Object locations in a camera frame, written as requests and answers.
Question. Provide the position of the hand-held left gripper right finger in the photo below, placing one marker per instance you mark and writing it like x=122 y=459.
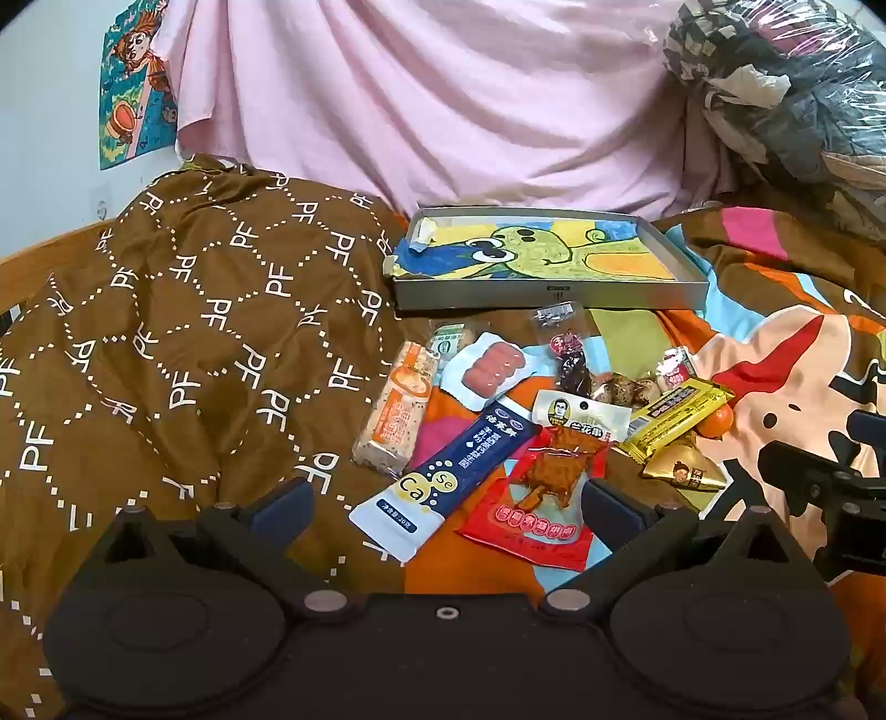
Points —
x=612 y=509

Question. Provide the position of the grey shallow tray box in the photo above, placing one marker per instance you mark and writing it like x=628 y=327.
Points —
x=540 y=294

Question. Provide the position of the red tofu snack packet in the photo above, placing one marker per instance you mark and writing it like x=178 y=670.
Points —
x=529 y=523

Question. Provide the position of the small green biscuit packet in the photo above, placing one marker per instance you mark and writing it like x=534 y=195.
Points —
x=446 y=340

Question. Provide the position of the gold snack packet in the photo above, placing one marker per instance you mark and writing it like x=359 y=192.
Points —
x=682 y=471

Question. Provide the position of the yellow snack bar packet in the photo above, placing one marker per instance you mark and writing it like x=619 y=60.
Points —
x=675 y=412

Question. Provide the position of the crayon cartoon drawing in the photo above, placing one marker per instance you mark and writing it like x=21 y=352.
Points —
x=540 y=249

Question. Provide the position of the dark plum snack packet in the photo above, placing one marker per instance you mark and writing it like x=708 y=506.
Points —
x=571 y=367

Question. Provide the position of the clear plastic bag of clothes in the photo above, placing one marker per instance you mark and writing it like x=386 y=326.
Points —
x=789 y=90

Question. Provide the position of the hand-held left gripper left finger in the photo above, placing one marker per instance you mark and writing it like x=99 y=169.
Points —
x=280 y=512

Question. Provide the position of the pink sausage packet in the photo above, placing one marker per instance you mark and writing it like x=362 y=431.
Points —
x=488 y=370

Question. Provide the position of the quail egg packet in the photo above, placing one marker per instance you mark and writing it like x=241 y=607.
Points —
x=626 y=388

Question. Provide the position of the orange cracker packet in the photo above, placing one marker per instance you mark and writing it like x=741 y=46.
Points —
x=398 y=408

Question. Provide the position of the blue and white sachet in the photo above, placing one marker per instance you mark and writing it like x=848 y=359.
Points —
x=443 y=478

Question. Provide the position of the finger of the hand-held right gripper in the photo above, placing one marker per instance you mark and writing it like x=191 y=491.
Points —
x=803 y=467

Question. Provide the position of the white wall socket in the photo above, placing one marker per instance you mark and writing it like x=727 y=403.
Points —
x=102 y=206

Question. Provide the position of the mandarin orange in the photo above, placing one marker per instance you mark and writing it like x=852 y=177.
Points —
x=720 y=419

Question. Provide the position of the cartoon wall poster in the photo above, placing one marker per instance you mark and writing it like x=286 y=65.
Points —
x=131 y=83

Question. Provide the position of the colourful cartoon blanket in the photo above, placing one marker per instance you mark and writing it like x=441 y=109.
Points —
x=782 y=346

